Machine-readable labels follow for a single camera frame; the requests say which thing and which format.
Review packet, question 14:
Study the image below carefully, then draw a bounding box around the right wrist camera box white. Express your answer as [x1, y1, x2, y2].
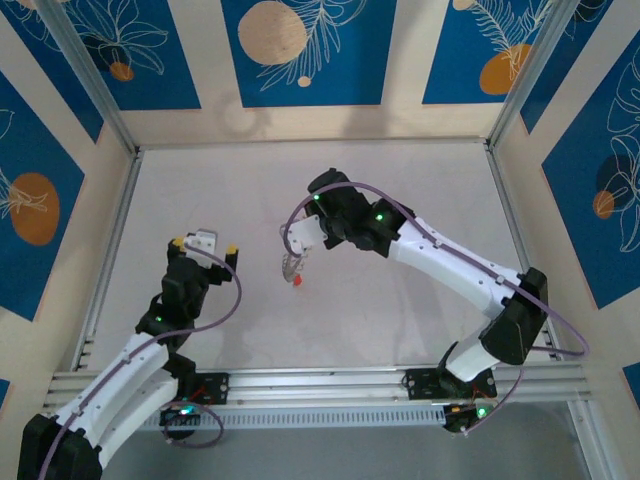
[288, 215, 329, 252]

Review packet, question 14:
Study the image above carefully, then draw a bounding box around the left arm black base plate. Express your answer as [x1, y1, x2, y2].
[179, 372, 230, 406]

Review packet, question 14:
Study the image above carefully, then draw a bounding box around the controller board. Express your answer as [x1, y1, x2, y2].
[442, 402, 496, 434]
[159, 402, 209, 429]

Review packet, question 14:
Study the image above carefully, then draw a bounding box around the metal disc with key rings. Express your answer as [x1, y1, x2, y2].
[279, 247, 312, 284]

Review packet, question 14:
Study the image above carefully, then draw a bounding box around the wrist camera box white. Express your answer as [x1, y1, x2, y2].
[181, 228, 220, 267]
[288, 215, 329, 252]

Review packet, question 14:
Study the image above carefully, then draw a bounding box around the left aluminium frame post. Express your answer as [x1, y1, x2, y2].
[37, 0, 140, 157]

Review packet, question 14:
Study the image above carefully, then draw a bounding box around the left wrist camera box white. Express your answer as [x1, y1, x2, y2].
[181, 228, 220, 267]

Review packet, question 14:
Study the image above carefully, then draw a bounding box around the left controller board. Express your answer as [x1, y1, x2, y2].
[159, 402, 209, 429]

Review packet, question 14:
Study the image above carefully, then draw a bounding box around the right aluminium side rail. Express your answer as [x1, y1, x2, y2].
[484, 145, 566, 362]

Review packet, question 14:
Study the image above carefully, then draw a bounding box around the left aluminium side rail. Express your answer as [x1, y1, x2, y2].
[73, 149, 146, 371]

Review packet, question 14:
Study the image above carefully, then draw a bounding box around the right aluminium frame post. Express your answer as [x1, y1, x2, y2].
[485, 0, 594, 150]

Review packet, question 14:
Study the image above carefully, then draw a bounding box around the aluminium side rail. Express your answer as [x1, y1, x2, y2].
[484, 145, 566, 362]
[73, 149, 146, 371]

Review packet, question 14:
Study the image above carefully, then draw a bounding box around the aluminium front rail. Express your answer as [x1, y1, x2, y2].
[42, 362, 594, 412]

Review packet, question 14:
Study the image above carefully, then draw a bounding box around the aluminium frame post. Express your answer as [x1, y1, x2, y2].
[485, 0, 594, 150]
[37, 0, 140, 157]

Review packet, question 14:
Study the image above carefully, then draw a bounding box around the right controller board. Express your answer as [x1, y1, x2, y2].
[442, 402, 496, 434]

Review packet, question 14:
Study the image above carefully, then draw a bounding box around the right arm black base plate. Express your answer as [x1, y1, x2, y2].
[403, 367, 499, 401]

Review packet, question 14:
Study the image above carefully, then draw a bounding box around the grey slotted cable duct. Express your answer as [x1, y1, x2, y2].
[62, 407, 451, 432]

